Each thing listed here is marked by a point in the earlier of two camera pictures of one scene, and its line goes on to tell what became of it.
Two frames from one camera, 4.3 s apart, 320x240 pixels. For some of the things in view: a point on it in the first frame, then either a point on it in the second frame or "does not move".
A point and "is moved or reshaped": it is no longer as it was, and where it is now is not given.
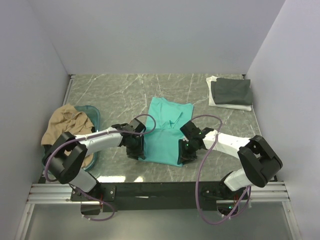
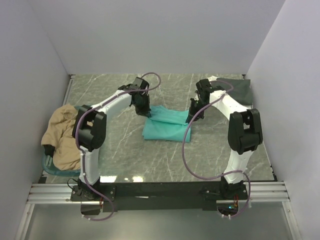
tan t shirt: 67,118 does not move
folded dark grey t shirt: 233,91 does not move
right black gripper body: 187,151 to 196,105
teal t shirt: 161,145 is moved or reshaped
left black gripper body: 136,148 to 142,107
